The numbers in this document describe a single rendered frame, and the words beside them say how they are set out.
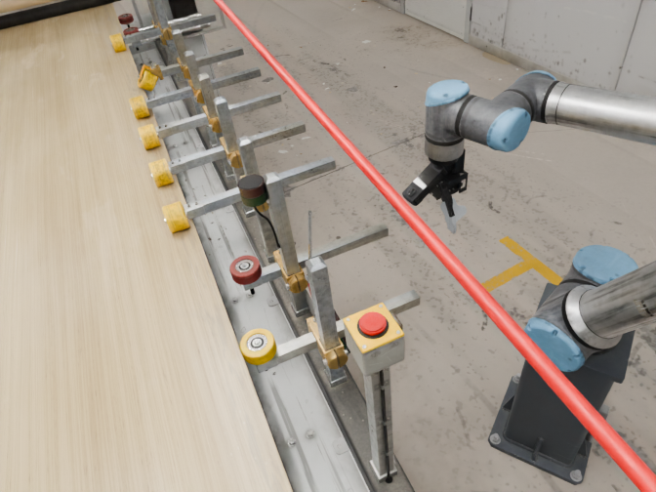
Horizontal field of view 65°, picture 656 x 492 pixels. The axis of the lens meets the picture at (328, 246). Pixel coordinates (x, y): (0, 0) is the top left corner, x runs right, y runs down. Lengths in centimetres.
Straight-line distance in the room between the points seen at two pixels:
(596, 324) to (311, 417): 71
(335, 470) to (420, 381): 91
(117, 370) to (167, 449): 25
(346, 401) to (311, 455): 15
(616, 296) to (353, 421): 64
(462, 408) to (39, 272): 152
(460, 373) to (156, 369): 132
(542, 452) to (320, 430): 93
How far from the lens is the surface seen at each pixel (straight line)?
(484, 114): 112
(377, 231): 146
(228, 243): 187
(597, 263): 143
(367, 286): 246
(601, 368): 157
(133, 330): 133
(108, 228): 166
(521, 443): 205
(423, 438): 204
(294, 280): 134
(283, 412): 142
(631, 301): 118
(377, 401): 93
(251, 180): 117
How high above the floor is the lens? 184
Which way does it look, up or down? 44 degrees down
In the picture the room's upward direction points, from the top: 8 degrees counter-clockwise
